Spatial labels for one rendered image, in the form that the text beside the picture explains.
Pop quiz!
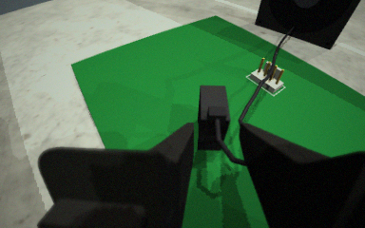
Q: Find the black connector plug with cable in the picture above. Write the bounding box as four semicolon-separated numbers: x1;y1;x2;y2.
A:
198;27;295;166

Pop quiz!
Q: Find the green circuit board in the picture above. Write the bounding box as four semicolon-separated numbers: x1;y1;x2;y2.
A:
71;15;365;228

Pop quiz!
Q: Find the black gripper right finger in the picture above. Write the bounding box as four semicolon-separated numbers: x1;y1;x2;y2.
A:
239;123;365;228

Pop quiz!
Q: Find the black computer fan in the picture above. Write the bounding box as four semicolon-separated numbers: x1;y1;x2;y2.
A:
255;0;361;49

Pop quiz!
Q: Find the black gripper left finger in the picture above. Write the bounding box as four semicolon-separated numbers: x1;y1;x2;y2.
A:
38;123;194;228

